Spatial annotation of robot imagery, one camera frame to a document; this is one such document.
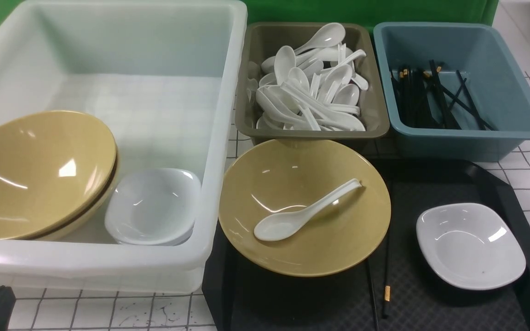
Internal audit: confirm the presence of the white square dish in tub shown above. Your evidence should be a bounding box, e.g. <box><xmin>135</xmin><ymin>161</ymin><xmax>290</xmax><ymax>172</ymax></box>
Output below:
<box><xmin>104</xmin><ymin>168</ymin><xmax>202</xmax><ymax>246</ymax></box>

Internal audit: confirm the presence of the blue chopstick bin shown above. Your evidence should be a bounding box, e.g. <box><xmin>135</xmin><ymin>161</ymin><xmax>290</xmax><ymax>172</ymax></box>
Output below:
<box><xmin>374</xmin><ymin>22</ymin><xmax>530</xmax><ymax>163</ymax></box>

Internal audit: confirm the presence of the white spoon top of pile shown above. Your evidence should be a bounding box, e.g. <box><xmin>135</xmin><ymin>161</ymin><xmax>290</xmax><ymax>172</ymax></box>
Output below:
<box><xmin>294</xmin><ymin>23</ymin><xmax>346</xmax><ymax>55</ymax></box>

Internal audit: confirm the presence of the olive green spoon bin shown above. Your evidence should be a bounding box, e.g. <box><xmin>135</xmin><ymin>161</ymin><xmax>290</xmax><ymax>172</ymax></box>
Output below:
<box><xmin>234</xmin><ymin>22</ymin><xmax>391</xmax><ymax>152</ymax></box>

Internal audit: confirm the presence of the white soup spoon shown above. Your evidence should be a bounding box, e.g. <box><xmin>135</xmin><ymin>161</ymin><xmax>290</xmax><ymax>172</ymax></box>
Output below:
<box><xmin>253</xmin><ymin>178</ymin><xmax>362</xmax><ymax>242</ymax></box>

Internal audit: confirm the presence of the yellow noodle bowl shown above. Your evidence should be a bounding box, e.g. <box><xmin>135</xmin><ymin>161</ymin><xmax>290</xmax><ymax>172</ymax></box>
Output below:
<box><xmin>219</xmin><ymin>140</ymin><xmax>392</xmax><ymax>277</ymax></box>

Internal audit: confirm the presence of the yellow bowl stacked bottom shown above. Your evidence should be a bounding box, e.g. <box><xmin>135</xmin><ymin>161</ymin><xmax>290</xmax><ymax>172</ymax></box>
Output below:
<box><xmin>32</xmin><ymin>149</ymin><xmax>120</xmax><ymax>241</ymax></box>

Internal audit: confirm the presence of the white spoon upright in pile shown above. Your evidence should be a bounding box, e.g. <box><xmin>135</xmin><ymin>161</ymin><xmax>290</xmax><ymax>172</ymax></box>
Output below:
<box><xmin>274</xmin><ymin>46</ymin><xmax>296</xmax><ymax>86</ymax></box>

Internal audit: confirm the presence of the large white plastic tub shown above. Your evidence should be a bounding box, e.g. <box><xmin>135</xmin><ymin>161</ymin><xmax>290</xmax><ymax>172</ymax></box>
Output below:
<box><xmin>0</xmin><ymin>0</ymin><xmax>248</xmax><ymax>295</ymax></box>

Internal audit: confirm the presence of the black chopstick thick in bin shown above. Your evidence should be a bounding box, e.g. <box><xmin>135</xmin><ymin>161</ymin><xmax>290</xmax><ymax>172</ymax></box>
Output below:
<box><xmin>429</xmin><ymin>59</ymin><xmax>461</xmax><ymax>130</ymax></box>

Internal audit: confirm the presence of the white square side dish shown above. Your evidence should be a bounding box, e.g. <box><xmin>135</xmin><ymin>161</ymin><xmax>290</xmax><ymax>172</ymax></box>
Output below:
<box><xmin>416</xmin><ymin>203</ymin><xmax>526</xmax><ymax>291</ymax></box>

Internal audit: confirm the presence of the black chopstick crossing in bin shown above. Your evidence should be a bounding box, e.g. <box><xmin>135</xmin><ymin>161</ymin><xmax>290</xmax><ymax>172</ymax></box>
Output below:
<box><xmin>456</xmin><ymin>70</ymin><xmax>487</xmax><ymax>130</ymax></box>

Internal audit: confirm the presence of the black plastic serving tray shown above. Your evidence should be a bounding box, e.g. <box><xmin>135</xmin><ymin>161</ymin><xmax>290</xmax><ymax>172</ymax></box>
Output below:
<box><xmin>202</xmin><ymin>159</ymin><xmax>530</xmax><ymax>331</ymax></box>

